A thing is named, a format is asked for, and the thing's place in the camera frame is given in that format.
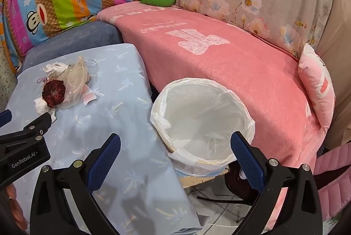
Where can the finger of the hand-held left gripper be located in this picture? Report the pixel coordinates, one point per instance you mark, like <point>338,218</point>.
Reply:
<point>38,125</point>
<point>5,117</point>

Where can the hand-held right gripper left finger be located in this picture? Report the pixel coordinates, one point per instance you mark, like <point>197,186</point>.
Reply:
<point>102,166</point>

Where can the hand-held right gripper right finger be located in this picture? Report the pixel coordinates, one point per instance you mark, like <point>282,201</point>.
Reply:
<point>246,163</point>

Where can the cream sheer bag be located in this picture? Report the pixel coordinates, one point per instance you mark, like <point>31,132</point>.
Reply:
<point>74,78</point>

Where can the trash bin with white liner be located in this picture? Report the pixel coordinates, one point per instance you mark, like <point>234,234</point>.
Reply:
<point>203,114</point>

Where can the person's left hand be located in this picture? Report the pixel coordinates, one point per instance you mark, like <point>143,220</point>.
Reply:
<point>17,203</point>

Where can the dark stool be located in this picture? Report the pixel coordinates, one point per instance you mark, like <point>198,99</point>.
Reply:
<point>238,188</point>

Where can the dark red scrunchie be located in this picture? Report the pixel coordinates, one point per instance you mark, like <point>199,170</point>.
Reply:
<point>53,94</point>

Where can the light blue patterned cloth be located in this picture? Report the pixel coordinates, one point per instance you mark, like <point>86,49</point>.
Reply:
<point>123,114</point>

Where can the wooden board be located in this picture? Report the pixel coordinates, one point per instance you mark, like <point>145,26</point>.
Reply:
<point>192,182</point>

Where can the pink blanket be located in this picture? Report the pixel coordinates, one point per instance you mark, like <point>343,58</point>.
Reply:
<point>233,67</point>

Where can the blue-grey sofa cushion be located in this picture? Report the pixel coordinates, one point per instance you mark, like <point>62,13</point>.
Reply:
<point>82,35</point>

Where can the pink cartoon pillow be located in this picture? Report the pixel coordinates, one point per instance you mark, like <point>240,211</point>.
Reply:
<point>315,81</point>

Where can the beige cloth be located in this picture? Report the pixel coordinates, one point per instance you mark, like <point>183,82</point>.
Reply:
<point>340,59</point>

